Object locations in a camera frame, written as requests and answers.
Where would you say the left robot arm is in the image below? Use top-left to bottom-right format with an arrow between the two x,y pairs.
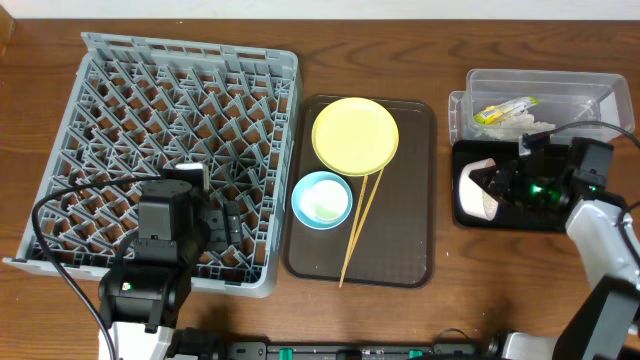
99,179 -> 241,359

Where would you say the yellow plate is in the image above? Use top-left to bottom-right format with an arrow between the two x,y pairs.
311,97 -> 399,177

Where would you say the grey plastic dish rack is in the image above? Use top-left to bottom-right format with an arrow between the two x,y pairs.
7,33 -> 302,298

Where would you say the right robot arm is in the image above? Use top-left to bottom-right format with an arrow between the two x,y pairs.
457,132 -> 639,360

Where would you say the white bowl with rice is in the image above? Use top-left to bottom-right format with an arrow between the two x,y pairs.
458,158 -> 499,221

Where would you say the wooden chopstick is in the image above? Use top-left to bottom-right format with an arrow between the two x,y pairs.
351,168 -> 384,258
339,175 -> 368,288

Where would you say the black tray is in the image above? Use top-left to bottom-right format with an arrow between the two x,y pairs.
452,140 -> 573,232

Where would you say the green snack wrapper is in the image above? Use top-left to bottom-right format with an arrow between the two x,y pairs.
474,96 -> 539,125

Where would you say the white paper cup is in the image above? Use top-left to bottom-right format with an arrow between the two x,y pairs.
300,180 -> 349,223

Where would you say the light blue bowl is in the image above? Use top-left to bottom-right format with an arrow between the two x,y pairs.
291,171 -> 353,230

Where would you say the left wooden chopstick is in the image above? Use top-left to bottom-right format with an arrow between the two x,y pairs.
339,175 -> 368,288

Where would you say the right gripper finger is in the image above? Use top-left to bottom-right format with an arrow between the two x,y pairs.
469,163 -> 515,188
481,180 -> 514,206

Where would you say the clear plastic bin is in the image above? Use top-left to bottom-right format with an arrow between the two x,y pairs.
448,69 -> 636,144

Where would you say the white napkin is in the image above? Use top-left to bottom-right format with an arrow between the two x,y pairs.
482,114 -> 556,142

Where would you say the right wooden chopstick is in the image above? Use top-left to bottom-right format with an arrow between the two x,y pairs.
351,168 -> 384,258

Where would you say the brown serving tray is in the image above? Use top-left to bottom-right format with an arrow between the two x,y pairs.
281,99 -> 437,289

